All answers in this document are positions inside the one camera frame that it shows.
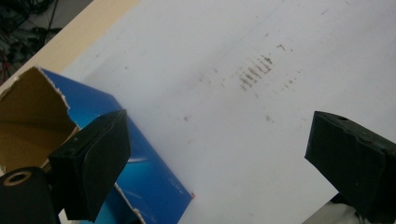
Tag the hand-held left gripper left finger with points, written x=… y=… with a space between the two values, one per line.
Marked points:
x=90 y=168

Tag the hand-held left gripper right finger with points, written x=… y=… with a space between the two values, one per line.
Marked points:
x=358 y=161

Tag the blue cardboard box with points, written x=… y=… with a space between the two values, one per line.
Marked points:
x=149 y=174

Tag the white table mat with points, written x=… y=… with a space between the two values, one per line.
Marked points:
x=236 y=140

